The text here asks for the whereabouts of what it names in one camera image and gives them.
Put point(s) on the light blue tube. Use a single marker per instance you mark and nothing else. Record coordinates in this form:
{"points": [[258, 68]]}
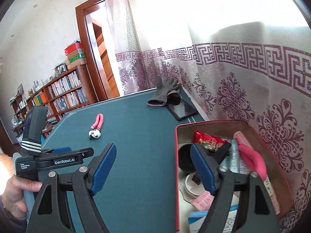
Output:
{"points": [[234, 157]]}

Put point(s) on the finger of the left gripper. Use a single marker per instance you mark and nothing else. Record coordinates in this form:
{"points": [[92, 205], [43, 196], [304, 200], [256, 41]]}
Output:
{"points": [[62, 150]]}

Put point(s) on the black tablet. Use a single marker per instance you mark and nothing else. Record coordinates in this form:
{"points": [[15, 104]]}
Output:
{"points": [[182, 111]]}

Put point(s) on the wooden bookshelf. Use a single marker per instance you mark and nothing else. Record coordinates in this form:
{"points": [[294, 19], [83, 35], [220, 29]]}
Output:
{"points": [[69, 91]]}

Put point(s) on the yellow paper medicine packet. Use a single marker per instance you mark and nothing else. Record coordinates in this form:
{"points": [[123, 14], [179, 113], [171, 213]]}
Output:
{"points": [[272, 195]]}

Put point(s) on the dark grey glove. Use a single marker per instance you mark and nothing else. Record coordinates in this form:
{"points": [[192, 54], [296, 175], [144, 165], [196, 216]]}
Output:
{"points": [[163, 87]]}

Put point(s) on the pink hair roller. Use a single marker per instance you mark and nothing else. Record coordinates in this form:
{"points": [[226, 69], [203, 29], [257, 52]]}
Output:
{"points": [[241, 139]]}

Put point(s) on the black pouch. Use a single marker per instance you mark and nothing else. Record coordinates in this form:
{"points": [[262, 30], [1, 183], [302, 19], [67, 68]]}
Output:
{"points": [[190, 156]]}

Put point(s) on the pink foam curler loop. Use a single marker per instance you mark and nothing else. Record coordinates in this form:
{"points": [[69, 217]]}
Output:
{"points": [[98, 122]]}

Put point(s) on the patterned lace curtain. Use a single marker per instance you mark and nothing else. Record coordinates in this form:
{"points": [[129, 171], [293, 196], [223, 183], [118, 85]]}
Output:
{"points": [[243, 60]]}

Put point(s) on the red snack packet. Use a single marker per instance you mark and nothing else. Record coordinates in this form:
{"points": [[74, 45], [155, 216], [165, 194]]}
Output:
{"points": [[209, 142]]}

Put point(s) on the pink striped card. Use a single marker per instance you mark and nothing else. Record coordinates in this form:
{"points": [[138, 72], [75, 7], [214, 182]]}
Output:
{"points": [[203, 202]]}

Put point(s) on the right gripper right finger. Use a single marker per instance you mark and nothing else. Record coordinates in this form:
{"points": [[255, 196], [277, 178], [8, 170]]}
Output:
{"points": [[255, 211]]}

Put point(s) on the wooden door frame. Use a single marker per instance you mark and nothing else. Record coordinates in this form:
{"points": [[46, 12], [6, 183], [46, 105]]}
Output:
{"points": [[97, 59]]}

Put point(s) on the person left hand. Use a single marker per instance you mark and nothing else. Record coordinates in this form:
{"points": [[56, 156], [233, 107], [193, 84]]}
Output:
{"points": [[13, 198]]}

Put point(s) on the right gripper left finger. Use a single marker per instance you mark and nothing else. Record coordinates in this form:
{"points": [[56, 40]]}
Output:
{"points": [[99, 172]]}

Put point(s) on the stacked cardboard boxes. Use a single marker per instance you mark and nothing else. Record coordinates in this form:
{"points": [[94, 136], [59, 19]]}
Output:
{"points": [[75, 55]]}

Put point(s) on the red tin storage box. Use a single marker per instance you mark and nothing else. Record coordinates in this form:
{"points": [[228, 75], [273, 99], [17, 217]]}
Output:
{"points": [[226, 128]]}

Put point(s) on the panda figurine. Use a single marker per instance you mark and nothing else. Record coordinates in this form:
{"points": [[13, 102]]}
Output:
{"points": [[95, 134]]}

